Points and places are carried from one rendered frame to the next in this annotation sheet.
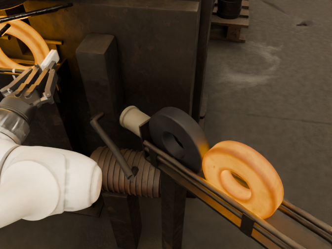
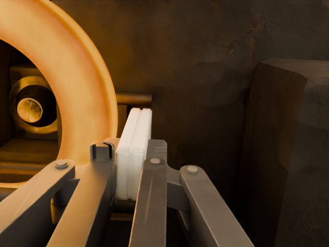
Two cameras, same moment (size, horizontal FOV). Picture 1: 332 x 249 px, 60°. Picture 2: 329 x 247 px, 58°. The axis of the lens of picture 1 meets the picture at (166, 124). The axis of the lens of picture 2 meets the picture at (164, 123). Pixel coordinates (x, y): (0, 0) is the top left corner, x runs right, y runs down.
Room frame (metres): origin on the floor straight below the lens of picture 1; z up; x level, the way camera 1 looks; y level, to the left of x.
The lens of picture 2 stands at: (0.47, 0.32, 0.81)
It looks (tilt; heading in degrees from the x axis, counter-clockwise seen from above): 17 degrees down; 350
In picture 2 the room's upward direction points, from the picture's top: 3 degrees clockwise
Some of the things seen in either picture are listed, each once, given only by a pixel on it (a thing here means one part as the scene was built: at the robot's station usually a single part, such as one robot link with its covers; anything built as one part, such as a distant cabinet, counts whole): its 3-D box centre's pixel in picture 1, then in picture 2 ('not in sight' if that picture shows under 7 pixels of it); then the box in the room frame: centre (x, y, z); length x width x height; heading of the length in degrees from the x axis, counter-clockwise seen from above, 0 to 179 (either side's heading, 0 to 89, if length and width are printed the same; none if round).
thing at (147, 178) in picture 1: (134, 206); not in sight; (0.49, 0.11, 0.27); 0.22 x 0.13 x 0.53; 80
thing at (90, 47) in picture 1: (103, 79); (295, 217); (0.66, 0.18, 0.68); 0.11 x 0.08 x 0.24; 170
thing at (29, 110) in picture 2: not in sight; (60, 93); (0.84, 0.38, 0.74); 0.17 x 0.04 x 0.04; 170
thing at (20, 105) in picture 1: (21, 104); not in sight; (0.49, 0.33, 0.73); 0.09 x 0.08 x 0.07; 170
